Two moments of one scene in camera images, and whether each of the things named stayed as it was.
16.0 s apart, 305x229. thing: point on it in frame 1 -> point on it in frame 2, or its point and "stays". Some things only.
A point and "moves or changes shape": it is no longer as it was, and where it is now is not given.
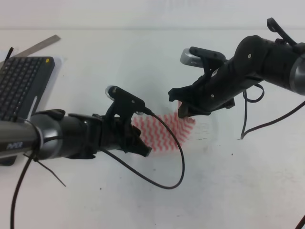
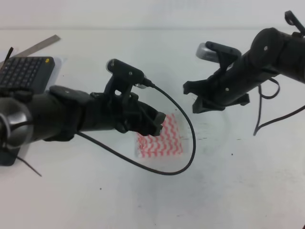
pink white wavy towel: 163,132 moves or changes shape
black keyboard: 22,79 stays
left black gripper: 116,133 -> 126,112
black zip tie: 36,157 -> 24,162
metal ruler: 36,47 stays
